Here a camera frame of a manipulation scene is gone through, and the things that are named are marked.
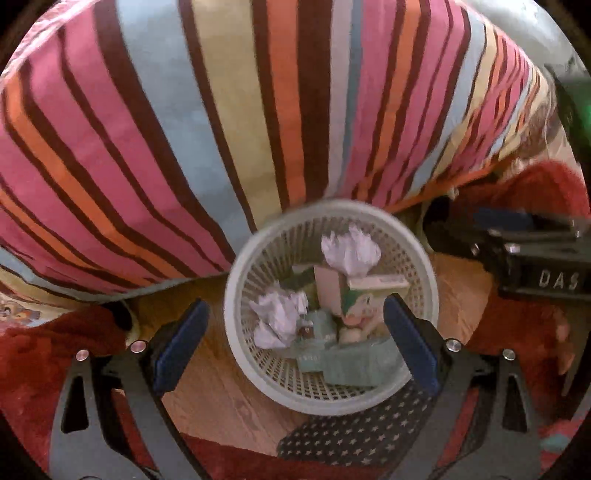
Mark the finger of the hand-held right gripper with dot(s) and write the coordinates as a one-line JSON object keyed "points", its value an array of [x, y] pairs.
{"points": [[503, 219], [457, 240]]}

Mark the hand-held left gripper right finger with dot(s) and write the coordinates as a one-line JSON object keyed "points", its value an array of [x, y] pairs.
{"points": [[408, 341]]}

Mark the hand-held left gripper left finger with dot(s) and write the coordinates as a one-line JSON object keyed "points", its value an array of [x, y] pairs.
{"points": [[180, 346]]}

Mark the teal green cloth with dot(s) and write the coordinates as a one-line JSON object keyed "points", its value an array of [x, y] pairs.
{"points": [[360, 364]]}

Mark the small teal white box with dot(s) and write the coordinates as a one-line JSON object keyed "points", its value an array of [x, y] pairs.
{"points": [[318, 332]]}

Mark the printed cardboard box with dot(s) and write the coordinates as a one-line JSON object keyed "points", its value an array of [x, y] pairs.
{"points": [[330, 288]]}

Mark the grey mesh plastic basket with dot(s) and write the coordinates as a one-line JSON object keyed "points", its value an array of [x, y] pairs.
{"points": [[277, 374]]}

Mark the white paper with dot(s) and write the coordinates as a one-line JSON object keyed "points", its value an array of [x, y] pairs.
{"points": [[351, 254], [277, 318]]}

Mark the dark star-patterned cloth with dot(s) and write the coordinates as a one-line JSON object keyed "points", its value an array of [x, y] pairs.
{"points": [[351, 438]]}

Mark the red fluffy cloth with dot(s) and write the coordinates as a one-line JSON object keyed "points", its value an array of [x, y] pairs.
{"points": [[27, 369]]}

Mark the paisley bedspread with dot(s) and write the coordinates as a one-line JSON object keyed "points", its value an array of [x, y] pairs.
{"points": [[16, 314]]}

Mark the teal pillow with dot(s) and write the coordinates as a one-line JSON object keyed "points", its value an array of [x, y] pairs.
{"points": [[531, 32]]}

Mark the striped colourful bed sheet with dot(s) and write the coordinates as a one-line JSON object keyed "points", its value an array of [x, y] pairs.
{"points": [[184, 138]]}

